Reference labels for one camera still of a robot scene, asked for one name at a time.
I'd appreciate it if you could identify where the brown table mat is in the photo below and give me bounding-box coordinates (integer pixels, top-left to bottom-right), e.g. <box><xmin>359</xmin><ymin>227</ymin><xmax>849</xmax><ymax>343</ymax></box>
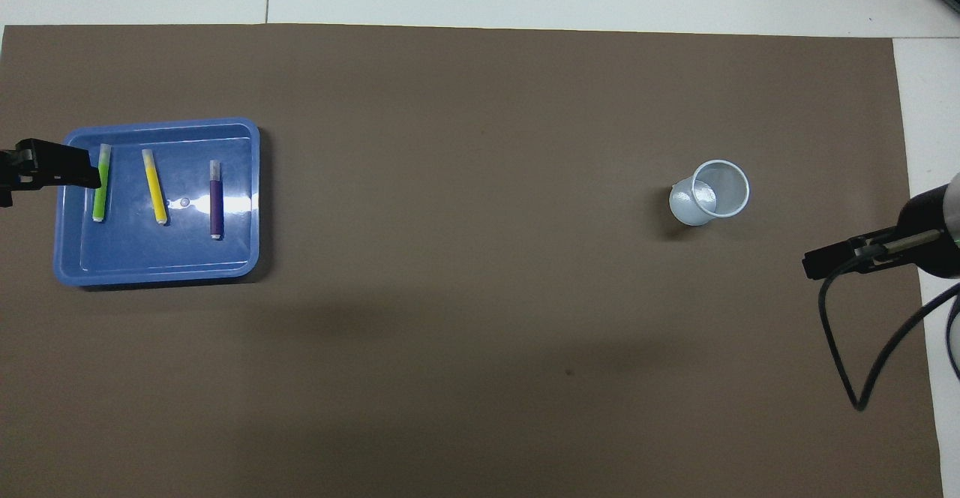
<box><xmin>0</xmin><ymin>24</ymin><xmax>944</xmax><ymax>498</ymax></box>

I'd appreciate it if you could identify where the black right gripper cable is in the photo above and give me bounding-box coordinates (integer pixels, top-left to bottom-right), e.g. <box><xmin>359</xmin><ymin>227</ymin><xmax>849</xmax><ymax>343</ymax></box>
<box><xmin>819</xmin><ymin>229</ymin><xmax>960</xmax><ymax>413</ymax></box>

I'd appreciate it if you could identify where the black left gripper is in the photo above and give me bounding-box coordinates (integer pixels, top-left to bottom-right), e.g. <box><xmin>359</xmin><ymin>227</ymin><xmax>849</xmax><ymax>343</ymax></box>
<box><xmin>0</xmin><ymin>140</ymin><xmax>102</xmax><ymax>208</ymax></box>

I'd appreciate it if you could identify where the yellow marker pen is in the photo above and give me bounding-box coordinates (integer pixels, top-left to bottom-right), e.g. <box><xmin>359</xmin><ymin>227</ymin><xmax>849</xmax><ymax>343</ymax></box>
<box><xmin>142</xmin><ymin>148</ymin><xmax>168</xmax><ymax>225</ymax></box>

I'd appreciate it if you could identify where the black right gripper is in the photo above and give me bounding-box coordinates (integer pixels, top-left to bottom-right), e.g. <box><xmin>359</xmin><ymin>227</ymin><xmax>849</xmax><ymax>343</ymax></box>
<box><xmin>802</xmin><ymin>183</ymin><xmax>960</xmax><ymax>280</ymax></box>

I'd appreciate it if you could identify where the blue plastic tray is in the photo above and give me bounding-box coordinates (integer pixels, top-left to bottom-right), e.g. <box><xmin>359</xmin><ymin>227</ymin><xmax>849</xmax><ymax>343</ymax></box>
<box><xmin>52</xmin><ymin>117</ymin><xmax>261</xmax><ymax>289</ymax></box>

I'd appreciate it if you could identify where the green marker pen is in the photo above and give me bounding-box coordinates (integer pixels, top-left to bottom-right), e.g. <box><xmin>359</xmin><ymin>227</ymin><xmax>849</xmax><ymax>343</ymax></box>
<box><xmin>92</xmin><ymin>143</ymin><xmax>113</xmax><ymax>223</ymax></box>

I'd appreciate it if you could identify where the purple marker pen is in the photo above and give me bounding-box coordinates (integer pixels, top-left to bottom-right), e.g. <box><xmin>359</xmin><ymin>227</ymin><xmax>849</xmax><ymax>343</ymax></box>
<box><xmin>209</xmin><ymin>160</ymin><xmax>224</xmax><ymax>240</ymax></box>

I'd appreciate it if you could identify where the translucent plastic cup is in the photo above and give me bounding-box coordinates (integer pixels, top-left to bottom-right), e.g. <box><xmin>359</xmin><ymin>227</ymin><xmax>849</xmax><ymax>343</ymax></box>
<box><xmin>669</xmin><ymin>159</ymin><xmax>751</xmax><ymax>227</ymax></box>

